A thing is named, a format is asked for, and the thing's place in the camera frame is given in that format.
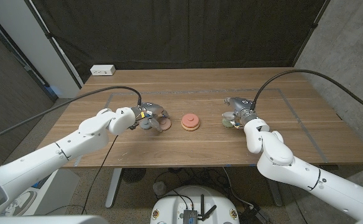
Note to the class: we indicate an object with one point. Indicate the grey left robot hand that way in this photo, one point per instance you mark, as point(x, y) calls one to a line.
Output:
point(150, 112)

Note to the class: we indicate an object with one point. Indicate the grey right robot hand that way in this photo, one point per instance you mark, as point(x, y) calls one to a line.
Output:
point(242, 107)

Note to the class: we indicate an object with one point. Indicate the dusty pink disk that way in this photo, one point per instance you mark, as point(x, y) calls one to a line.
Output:
point(166, 124)

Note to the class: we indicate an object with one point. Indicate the green disk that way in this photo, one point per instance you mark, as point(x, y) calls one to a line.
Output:
point(227, 124)

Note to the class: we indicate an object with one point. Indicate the coral red disk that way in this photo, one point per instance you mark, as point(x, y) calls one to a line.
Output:
point(190, 119)

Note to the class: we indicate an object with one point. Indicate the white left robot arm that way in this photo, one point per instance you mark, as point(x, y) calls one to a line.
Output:
point(44, 161)

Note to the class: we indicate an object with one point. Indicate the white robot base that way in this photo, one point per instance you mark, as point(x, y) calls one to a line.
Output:
point(172, 208)

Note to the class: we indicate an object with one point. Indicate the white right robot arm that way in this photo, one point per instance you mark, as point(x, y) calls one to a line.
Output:
point(302, 168)

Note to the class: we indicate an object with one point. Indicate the small dark grey disk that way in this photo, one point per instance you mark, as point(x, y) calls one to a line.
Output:
point(145, 125)

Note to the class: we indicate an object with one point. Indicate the large orange disk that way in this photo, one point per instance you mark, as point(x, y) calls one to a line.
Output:
point(191, 128)

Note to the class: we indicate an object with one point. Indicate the white power strip box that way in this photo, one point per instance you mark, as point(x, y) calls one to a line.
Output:
point(102, 70)

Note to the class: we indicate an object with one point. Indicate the round black floor fan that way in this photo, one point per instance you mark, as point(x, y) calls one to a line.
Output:
point(133, 175)

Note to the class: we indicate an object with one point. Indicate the round grey floor object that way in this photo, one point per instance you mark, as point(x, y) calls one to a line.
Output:
point(159, 188)

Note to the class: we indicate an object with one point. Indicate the metal table leg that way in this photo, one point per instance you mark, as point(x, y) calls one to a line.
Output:
point(113, 186)
point(276, 194)

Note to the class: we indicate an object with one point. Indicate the black backdrop curtain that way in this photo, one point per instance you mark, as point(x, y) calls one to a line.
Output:
point(181, 31)

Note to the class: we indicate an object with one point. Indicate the black backdrop stand pole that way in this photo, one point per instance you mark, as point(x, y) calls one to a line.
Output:
point(314, 25)
point(48, 35)

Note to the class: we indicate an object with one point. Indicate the black floor power strip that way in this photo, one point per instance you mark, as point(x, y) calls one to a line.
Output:
point(254, 216)

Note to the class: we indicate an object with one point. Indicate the grey box with black antennas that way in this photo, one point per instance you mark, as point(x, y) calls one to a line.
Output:
point(190, 216)

